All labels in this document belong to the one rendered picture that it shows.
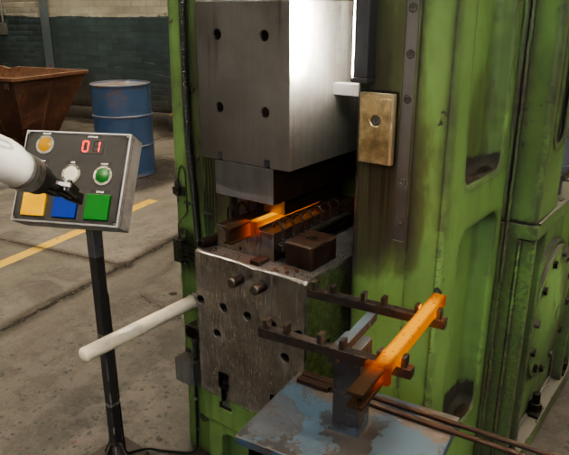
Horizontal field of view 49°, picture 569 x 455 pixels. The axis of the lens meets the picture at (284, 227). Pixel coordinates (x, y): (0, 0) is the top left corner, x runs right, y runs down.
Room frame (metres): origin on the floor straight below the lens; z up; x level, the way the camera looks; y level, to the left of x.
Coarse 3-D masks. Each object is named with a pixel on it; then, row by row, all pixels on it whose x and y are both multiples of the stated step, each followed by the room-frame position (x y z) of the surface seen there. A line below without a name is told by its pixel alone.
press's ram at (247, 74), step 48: (240, 0) 1.58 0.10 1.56; (288, 0) 1.49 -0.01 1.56; (336, 0) 1.65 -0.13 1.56; (240, 48) 1.58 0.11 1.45; (288, 48) 1.49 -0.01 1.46; (336, 48) 1.65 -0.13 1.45; (240, 96) 1.58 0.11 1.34; (288, 96) 1.49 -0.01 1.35; (336, 96) 1.65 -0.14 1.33; (240, 144) 1.58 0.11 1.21; (288, 144) 1.49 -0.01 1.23; (336, 144) 1.66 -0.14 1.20
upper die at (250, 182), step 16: (336, 160) 1.75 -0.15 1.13; (352, 160) 1.83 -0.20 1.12; (224, 176) 1.62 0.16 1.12; (240, 176) 1.58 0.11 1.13; (256, 176) 1.55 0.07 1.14; (272, 176) 1.52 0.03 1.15; (288, 176) 1.57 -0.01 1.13; (304, 176) 1.63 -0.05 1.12; (320, 176) 1.69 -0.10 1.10; (336, 176) 1.76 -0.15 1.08; (224, 192) 1.62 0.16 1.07; (240, 192) 1.58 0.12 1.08; (256, 192) 1.55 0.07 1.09; (272, 192) 1.52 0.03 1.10; (288, 192) 1.57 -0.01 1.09; (304, 192) 1.63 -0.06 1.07
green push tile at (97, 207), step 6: (90, 198) 1.71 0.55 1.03; (96, 198) 1.71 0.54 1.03; (102, 198) 1.70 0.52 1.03; (108, 198) 1.70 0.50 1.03; (90, 204) 1.70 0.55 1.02; (96, 204) 1.70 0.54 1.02; (102, 204) 1.70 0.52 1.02; (108, 204) 1.69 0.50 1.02; (84, 210) 1.70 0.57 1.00; (90, 210) 1.69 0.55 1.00; (96, 210) 1.69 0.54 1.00; (102, 210) 1.69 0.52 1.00; (108, 210) 1.69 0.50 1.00; (84, 216) 1.69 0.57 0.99; (90, 216) 1.68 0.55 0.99; (96, 216) 1.68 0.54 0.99; (102, 216) 1.68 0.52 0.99
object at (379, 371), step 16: (432, 304) 1.16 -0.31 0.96; (416, 320) 1.09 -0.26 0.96; (432, 320) 1.13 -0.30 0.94; (400, 336) 1.03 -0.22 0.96; (416, 336) 1.05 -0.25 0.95; (384, 352) 0.97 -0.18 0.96; (400, 352) 0.97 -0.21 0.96; (368, 368) 0.91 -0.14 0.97; (384, 368) 0.91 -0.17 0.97; (352, 384) 0.87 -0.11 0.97; (368, 384) 0.87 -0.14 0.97; (384, 384) 0.91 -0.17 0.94; (352, 400) 0.84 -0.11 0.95; (368, 400) 0.86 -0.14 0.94
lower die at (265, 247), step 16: (304, 208) 1.72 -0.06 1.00; (336, 208) 1.76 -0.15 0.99; (352, 208) 1.83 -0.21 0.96; (224, 224) 1.63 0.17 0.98; (272, 224) 1.59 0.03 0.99; (288, 224) 1.59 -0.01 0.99; (304, 224) 1.63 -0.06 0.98; (224, 240) 1.62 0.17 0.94; (256, 240) 1.55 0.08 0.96; (272, 240) 1.52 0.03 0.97; (272, 256) 1.52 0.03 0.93
